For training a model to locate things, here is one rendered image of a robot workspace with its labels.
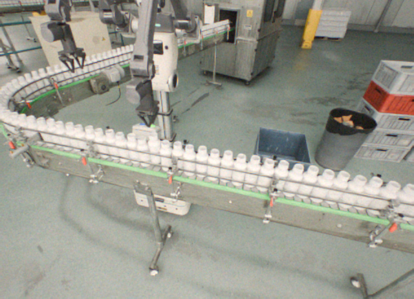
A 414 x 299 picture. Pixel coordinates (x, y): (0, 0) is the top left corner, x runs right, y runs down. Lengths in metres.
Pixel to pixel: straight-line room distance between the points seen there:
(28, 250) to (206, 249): 1.45
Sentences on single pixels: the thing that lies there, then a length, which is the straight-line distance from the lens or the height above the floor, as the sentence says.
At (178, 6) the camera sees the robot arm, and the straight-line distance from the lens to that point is 1.21.
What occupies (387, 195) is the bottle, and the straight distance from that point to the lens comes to 1.11.
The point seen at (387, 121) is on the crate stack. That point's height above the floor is 0.56.
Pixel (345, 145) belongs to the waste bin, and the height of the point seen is 0.41.
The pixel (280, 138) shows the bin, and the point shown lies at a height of 0.88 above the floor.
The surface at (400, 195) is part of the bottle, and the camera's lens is 1.14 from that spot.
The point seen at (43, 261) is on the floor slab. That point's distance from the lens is 2.26.
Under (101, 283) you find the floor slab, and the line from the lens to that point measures 1.99.
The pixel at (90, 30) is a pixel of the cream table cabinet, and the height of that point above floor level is 0.94.
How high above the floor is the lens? 1.77
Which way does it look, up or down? 38 degrees down
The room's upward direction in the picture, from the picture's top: 2 degrees clockwise
